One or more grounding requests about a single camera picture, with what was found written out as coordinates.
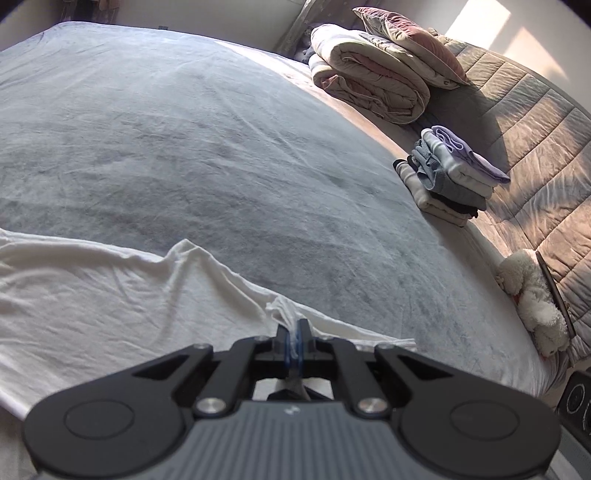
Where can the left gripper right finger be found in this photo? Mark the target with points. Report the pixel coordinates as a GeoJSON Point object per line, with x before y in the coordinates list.
{"type": "Point", "coordinates": [338, 361]}

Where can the folded clothes stack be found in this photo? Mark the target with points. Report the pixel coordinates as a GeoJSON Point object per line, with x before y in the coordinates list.
{"type": "Point", "coordinates": [447, 178]}

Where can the grey plush bed blanket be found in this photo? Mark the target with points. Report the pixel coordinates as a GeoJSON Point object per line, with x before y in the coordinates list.
{"type": "Point", "coordinates": [141, 138]}

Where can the black device with dial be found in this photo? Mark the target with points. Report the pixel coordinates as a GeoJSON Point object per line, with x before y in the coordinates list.
{"type": "Point", "coordinates": [574, 405]}

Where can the grey quilted headboard cushion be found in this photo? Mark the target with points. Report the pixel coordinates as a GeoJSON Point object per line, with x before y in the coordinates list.
{"type": "Point", "coordinates": [540, 137]}

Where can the pink grey pillow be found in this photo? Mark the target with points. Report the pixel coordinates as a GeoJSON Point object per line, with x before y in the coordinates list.
{"type": "Point", "coordinates": [407, 34]}

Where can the white garment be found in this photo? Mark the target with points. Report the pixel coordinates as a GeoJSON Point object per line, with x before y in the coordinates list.
{"type": "Point", "coordinates": [75, 310]}

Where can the folded beige pink quilt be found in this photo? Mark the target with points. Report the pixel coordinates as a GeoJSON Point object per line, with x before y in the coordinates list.
{"type": "Point", "coordinates": [351, 66]}

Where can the white plush toy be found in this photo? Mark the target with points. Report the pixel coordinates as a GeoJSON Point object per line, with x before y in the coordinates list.
{"type": "Point", "coordinates": [521, 277]}

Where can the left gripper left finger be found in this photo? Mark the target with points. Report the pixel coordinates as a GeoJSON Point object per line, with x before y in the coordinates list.
{"type": "Point", "coordinates": [238, 370]}

